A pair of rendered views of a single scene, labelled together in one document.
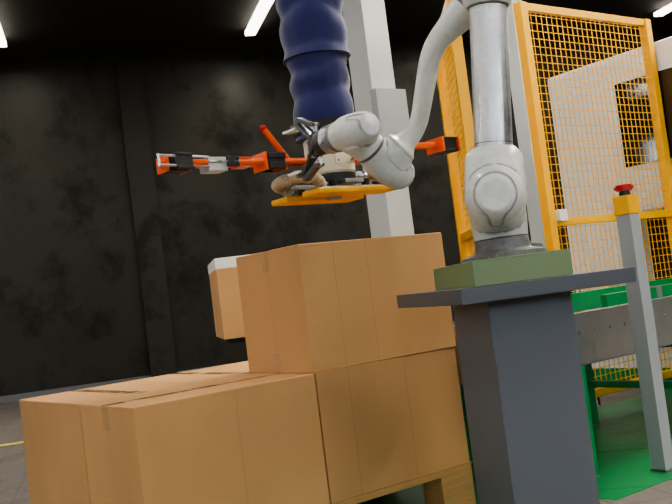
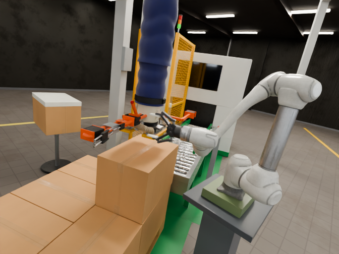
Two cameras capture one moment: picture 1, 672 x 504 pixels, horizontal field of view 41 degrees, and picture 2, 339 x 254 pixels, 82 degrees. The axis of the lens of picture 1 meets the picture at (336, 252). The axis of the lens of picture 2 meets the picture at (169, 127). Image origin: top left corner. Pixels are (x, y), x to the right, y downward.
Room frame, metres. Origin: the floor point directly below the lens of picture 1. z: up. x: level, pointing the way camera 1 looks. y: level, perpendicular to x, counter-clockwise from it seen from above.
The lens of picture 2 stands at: (1.82, 0.69, 1.58)
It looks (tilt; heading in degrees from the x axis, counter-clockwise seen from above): 16 degrees down; 324
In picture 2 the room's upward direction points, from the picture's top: 9 degrees clockwise
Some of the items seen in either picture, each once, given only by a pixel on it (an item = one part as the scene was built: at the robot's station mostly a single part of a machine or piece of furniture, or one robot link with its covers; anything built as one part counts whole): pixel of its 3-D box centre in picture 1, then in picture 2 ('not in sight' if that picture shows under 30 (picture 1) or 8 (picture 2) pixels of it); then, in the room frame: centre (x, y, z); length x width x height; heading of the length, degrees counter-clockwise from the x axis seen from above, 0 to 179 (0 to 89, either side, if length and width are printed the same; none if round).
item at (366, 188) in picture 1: (350, 186); (157, 129); (3.02, -0.08, 1.13); 0.34 x 0.10 x 0.05; 127
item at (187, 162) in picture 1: (200, 160); (111, 133); (2.73, 0.38, 1.24); 0.31 x 0.03 x 0.05; 140
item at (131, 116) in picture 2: (269, 162); (131, 119); (2.95, 0.18, 1.24); 0.10 x 0.08 x 0.06; 37
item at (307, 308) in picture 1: (345, 302); (140, 171); (3.09, -0.01, 0.74); 0.60 x 0.40 x 0.40; 125
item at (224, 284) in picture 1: (253, 295); (56, 112); (4.71, 0.46, 0.82); 0.60 x 0.40 x 0.40; 12
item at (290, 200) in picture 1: (317, 195); (135, 123); (3.18, 0.04, 1.13); 0.34 x 0.10 x 0.05; 127
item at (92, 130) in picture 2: (173, 164); (93, 133); (2.74, 0.46, 1.24); 0.08 x 0.07 x 0.05; 127
